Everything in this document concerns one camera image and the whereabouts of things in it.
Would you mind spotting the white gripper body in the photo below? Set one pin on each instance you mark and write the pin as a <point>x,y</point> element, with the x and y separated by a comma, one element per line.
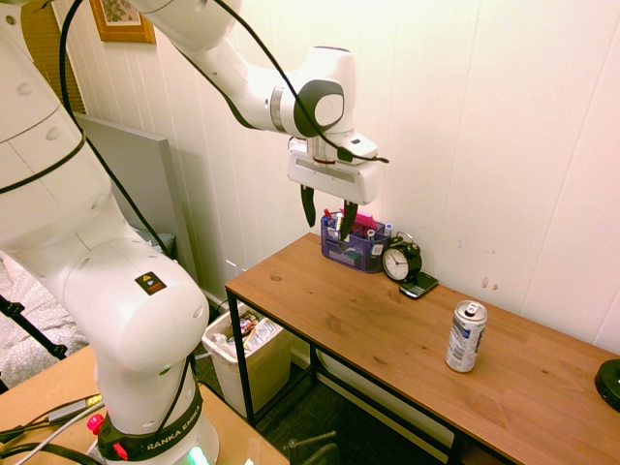
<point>339,178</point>

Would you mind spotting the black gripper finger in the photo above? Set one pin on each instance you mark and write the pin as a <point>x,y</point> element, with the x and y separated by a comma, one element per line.
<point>308,204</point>
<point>348,220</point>

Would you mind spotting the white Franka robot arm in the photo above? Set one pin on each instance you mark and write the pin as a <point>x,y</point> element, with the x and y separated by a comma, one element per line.
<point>121,310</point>

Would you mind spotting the white plastic trash bin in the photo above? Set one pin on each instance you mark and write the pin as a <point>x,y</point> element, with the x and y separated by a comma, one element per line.
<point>252,358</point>

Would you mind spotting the silver aluminium drink can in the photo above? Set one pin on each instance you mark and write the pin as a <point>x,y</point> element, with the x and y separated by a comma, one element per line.
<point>465,336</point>

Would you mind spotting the pink sticky note pad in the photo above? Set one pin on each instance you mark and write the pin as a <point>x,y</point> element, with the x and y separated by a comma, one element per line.
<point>365,223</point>

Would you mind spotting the blue transparent desk organizer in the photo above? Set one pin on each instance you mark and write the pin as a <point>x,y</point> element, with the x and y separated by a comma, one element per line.
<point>352,252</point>

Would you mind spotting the black twin-bell alarm clock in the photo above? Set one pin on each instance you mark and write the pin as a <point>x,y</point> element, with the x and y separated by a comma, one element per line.
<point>401,259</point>

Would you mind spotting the black mobile phone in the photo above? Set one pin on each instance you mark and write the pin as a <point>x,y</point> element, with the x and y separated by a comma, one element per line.
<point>419,285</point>

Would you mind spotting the grey headboard panel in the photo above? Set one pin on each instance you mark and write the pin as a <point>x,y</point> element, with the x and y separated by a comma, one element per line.
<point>140,184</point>

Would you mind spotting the wooden framed picture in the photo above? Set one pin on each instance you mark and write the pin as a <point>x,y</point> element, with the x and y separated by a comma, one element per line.
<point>122,21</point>

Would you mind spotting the wooden window blind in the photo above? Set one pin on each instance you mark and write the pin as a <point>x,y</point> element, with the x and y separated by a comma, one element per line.
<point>51,53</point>

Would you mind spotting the black round lamp base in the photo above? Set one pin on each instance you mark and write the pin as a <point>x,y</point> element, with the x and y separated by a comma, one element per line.
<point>608,379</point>

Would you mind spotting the wooden robot mounting board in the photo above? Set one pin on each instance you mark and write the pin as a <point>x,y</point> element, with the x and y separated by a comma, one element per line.
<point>58,407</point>

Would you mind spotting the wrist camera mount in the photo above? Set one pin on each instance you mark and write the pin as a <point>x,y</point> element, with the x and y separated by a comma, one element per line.
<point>356,146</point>

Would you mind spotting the wooden table with black frame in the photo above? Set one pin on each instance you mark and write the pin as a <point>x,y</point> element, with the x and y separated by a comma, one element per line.
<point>416,349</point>

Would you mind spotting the black camera tripod leg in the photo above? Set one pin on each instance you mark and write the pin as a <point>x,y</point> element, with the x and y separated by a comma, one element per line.
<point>31,327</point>

